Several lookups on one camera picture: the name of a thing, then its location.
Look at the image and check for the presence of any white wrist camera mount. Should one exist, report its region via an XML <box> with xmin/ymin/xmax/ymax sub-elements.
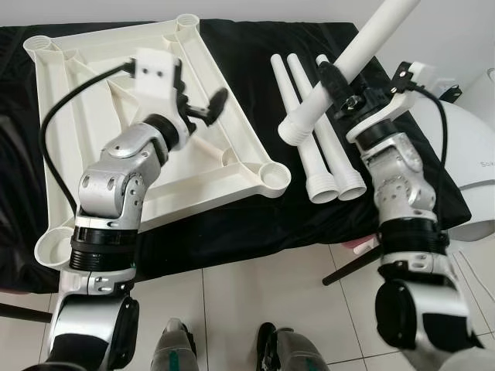
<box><xmin>346</xmin><ymin>62</ymin><xmax>438</xmax><ymax>145</ymax></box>
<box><xmin>133</xmin><ymin>49</ymin><xmax>186</xmax><ymax>117</ymax></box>

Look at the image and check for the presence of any wall socket with black plug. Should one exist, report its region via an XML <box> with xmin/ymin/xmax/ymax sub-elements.
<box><xmin>441</xmin><ymin>81</ymin><xmax>465</xmax><ymax>101</ymax></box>

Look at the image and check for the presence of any black quilted bench cover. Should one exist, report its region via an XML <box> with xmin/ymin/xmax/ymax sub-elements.
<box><xmin>0</xmin><ymin>19</ymin><xmax>474</xmax><ymax>294</ymax></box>

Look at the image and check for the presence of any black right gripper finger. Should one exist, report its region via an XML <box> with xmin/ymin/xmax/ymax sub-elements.
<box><xmin>316</xmin><ymin>62</ymin><xmax>347</xmax><ymax>100</ymax></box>

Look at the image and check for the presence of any silver robot right leg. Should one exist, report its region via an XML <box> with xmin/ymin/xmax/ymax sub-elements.
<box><xmin>255</xmin><ymin>321</ymin><xmax>329</xmax><ymax>371</ymax></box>

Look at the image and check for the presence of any small pink object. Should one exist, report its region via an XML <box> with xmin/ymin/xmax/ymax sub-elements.
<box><xmin>346</xmin><ymin>238</ymin><xmax>380</xmax><ymax>254</ymax></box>

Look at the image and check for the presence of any white ribbed plastic table top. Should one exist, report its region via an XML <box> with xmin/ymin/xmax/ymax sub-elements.
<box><xmin>22</xmin><ymin>13</ymin><xmax>292</xmax><ymax>271</ymax></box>

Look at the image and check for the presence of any silver robot leg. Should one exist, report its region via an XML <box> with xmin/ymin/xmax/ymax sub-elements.
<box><xmin>255</xmin><ymin>321</ymin><xmax>329</xmax><ymax>371</ymax></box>
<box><xmin>149</xmin><ymin>317</ymin><xmax>196</xmax><ymax>371</ymax></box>

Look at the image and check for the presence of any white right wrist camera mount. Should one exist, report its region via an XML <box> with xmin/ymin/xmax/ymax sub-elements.
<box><xmin>346</xmin><ymin>62</ymin><xmax>438</xmax><ymax>145</ymax></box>

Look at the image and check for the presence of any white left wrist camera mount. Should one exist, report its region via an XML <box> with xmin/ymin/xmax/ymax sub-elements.
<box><xmin>133</xmin><ymin>49</ymin><xmax>186</xmax><ymax>117</ymax></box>

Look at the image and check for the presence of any silver robot left leg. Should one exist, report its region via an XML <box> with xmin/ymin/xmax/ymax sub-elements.
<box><xmin>149</xmin><ymin>317</ymin><xmax>196</xmax><ymax>371</ymax></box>

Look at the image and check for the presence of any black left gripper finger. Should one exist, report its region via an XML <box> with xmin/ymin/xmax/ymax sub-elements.
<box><xmin>203</xmin><ymin>87</ymin><xmax>230</xmax><ymax>124</ymax></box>

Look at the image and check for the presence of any black metal bench leg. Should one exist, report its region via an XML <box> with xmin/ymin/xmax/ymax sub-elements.
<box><xmin>321</xmin><ymin>246</ymin><xmax>381</xmax><ymax>287</ymax></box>
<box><xmin>0</xmin><ymin>301</ymin><xmax>49</xmax><ymax>324</ymax></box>

